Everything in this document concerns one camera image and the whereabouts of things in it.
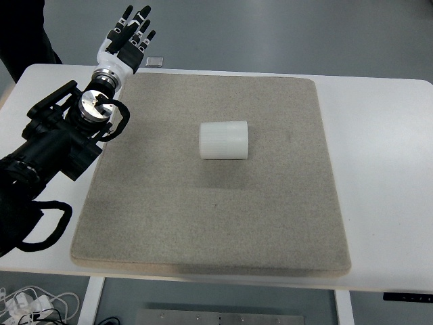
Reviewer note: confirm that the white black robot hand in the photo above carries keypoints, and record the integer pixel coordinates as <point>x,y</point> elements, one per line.
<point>115,59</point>

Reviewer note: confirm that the white table leg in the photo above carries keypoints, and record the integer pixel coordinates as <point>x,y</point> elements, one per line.
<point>91,301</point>
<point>344,308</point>

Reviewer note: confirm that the white power strip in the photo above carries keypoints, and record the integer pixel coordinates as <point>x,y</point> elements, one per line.
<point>28,304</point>

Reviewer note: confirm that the black table control panel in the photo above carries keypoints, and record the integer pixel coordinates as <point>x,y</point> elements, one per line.
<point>407,297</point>

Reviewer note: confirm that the white ribbed cup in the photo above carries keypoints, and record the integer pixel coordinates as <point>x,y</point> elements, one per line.
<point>223,140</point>

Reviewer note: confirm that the person's leg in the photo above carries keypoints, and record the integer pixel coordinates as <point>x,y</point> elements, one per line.
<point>23,37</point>

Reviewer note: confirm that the grey metal plate with screws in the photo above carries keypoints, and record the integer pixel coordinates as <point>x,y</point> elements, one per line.
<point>220,318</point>

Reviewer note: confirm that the beige felt mat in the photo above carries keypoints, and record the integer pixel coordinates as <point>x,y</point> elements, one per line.
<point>209,210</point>

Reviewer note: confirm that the small silver floor plate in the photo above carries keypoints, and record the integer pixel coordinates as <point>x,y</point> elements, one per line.
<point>154,61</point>

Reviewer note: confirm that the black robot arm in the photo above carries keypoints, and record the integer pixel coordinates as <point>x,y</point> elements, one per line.
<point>50,145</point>

